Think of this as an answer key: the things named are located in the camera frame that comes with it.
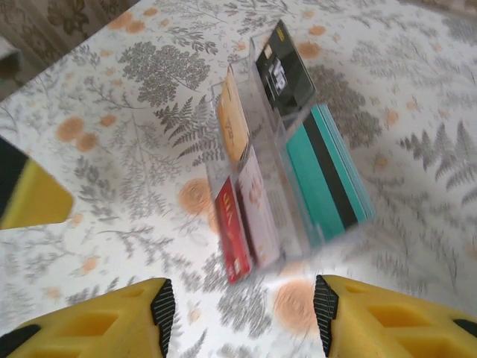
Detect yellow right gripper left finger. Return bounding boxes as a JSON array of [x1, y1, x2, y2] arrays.
[[0, 277, 175, 358]]

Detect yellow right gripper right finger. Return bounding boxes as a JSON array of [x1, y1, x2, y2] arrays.
[[314, 274, 477, 358]]

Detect pink blossom print card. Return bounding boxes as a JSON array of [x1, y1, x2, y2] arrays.
[[236, 148, 281, 270]]

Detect gold VIP card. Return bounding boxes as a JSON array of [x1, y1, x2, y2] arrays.
[[217, 69, 251, 164]]

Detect black VIP card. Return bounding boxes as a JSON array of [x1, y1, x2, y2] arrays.
[[254, 19, 318, 117]]

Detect red VIP card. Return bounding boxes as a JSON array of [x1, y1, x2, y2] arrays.
[[215, 175, 255, 285]]

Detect teal magnetic stripe cards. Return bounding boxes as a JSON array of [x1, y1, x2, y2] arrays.
[[285, 103, 377, 240]]

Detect clear acrylic card organizer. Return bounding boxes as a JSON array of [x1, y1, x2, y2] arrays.
[[206, 18, 378, 285]]

